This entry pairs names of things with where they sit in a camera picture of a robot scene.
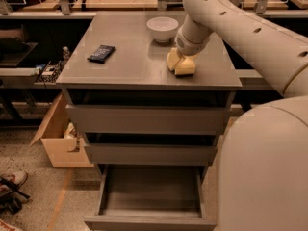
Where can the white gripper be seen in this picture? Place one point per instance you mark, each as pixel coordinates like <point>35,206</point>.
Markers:
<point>187,45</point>

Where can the yellow sponge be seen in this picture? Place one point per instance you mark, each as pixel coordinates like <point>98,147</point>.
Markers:
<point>187,67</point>

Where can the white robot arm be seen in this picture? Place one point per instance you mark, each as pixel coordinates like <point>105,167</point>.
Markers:
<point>263,163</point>

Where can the grey drawer cabinet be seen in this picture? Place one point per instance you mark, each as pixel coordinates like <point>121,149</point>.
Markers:
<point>136,75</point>

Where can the grey top drawer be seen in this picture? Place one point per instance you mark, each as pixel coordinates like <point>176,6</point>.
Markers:
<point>148,120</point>

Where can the grey middle drawer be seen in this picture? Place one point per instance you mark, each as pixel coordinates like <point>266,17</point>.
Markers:
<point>125,154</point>

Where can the grey open bottom drawer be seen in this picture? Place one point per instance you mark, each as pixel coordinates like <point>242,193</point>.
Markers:
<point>150,198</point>

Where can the white ceramic bowl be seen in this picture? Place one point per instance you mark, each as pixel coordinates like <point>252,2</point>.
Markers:
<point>162,28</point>

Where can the black snack packet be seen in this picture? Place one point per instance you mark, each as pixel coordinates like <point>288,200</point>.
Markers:
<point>102,54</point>

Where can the small plastic bottle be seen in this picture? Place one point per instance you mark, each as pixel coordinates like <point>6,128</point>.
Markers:
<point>66,53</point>

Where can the black patterned tray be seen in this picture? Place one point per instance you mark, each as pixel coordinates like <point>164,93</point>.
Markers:
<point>51,72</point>

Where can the cardboard box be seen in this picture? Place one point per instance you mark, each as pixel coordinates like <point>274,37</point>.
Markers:
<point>63,148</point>

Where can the white red sneaker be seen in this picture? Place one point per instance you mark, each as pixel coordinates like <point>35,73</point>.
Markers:
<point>7,227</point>
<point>12,181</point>

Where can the black wheeled cart leg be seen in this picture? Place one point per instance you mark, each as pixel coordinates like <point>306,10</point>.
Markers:
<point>9,201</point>

